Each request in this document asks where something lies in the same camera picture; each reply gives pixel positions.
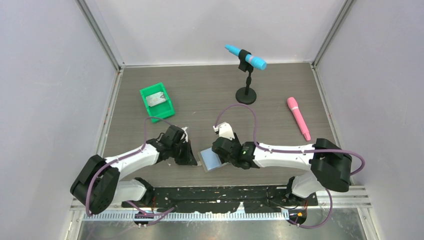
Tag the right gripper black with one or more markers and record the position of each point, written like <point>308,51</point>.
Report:
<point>236,139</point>

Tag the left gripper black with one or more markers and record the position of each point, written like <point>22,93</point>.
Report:
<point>188,158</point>

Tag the grey leather card holder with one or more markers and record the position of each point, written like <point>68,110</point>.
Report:
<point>210,160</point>

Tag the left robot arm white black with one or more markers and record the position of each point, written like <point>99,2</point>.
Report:
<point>100,182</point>

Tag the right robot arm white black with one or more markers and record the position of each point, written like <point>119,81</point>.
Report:
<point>325,165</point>

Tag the silver VIP card stack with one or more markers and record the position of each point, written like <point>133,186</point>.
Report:
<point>156,99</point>

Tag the green plastic bin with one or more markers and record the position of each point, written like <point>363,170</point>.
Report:
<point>162,111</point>

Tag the black microphone stand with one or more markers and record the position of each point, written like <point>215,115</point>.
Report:
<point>245,95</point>

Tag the pink toy microphone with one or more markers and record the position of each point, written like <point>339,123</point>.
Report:
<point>294,108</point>

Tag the blue toy microphone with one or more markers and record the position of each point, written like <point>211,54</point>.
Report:
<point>246,59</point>

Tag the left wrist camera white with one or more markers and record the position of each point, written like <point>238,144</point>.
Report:
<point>185,137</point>

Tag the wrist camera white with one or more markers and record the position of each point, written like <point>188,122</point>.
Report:
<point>224,130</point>
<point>185,137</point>

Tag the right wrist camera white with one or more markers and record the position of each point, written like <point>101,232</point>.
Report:
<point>224,130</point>

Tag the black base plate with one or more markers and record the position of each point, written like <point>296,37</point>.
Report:
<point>221,199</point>

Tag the aluminium frame rail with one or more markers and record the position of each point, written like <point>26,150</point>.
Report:
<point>355,198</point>

